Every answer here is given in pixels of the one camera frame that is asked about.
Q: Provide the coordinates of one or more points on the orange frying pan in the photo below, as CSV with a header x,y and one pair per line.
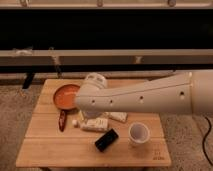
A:
x,y
63,99

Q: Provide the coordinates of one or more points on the wooden table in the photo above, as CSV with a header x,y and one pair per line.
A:
x,y
44,145

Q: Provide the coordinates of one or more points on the white bottle lying down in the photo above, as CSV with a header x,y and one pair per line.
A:
x,y
96,125

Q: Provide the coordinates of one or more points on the black smartphone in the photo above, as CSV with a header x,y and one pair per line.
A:
x,y
106,140

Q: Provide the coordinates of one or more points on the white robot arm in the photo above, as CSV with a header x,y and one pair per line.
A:
x,y
188,93

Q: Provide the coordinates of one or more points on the white paper cup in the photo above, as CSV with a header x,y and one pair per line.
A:
x,y
138,134

